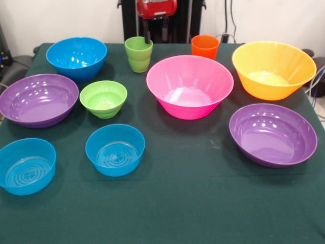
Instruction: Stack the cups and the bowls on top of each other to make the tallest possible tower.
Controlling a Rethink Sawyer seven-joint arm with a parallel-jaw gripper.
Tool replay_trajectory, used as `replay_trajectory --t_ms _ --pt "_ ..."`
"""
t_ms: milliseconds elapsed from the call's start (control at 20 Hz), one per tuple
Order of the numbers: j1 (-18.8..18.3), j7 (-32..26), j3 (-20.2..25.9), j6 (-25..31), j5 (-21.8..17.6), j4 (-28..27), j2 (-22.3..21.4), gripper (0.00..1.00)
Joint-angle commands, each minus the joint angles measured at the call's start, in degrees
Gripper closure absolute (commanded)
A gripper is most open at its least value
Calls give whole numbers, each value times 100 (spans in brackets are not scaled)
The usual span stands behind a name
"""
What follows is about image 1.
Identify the green cup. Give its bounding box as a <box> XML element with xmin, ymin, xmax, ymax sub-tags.
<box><xmin>124</xmin><ymin>36</ymin><xmax>154</xmax><ymax>74</ymax></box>

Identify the yellow-orange bowl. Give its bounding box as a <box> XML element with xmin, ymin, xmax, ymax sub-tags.
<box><xmin>232</xmin><ymin>41</ymin><xmax>317</xmax><ymax>101</ymax></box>

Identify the black plug with grey cable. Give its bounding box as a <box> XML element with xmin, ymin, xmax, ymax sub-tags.
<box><xmin>215</xmin><ymin>32</ymin><xmax>236</xmax><ymax>44</ymax></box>

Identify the pink bowl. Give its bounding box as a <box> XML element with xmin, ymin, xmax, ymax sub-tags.
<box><xmin>146</xmin><ymin>55</ymin><xmax>234</xmax><ymax>120</ymax></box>

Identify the orange cup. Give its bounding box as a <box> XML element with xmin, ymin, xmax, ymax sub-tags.
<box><xmin>191</xmin><ymin>35</ymin><xmax>220</xmax><ymax>61</ymax></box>

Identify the dark green tablecloth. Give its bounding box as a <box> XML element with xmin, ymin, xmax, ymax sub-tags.
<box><xmin>0</xmin><ymin>42</ymin><xmax>325</xmax><ymax>244</ymax></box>

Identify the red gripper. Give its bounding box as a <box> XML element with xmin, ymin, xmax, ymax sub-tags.
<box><xmin>136</xmin><ymin>0</ymin><xmax>178</xmax><ymax>44</ymax></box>

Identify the light blue cable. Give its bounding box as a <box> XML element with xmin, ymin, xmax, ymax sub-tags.
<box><xmin>306</xmin><ymin>65</ymin><xmax>325</xmax><ymax>99</ymax></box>

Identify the purple bowl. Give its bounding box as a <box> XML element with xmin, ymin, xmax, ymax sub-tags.
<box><xmin>229</xmin><ymin>103</ymin><xmax>318</xmax><ymax>168</ymax></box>
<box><xmin>0</xmin><ymin>73</ymin><xmax>79</xmax><ymax>129</ymax></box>

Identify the black rounded seat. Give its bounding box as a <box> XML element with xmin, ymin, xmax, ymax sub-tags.
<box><xmin>5</xmin><ymin>54</ymin><xmax>34</xmax><ymax>84</ymax></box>

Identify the blue bowl with ringed bottom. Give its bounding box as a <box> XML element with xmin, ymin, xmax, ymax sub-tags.
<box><xmin>85</xmin><ymin>124</ymin><xmax>146</xmax><ymax>177</ymax></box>
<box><xmin>0</xmin><ymin>138</ymin><xmax>57</xmax><ymax>196</ymax></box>

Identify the deep smooth blue bowl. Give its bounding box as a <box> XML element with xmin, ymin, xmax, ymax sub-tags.
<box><xmin>45</xmin><ymin>37</ymin><xmax>108</xmax><ymax>82</ymax></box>

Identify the small green bowl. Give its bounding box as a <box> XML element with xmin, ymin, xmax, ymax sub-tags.
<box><xmin>79</xmin><ymin>80</ymin><xmax>128</xmax><ymax>119</ymax></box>

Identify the black equipment rack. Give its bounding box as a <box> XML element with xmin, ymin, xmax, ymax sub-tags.
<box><xmin>0</xmin><ymin>24</ymin><xmax>13</xmax><ymax>77</ymax></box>

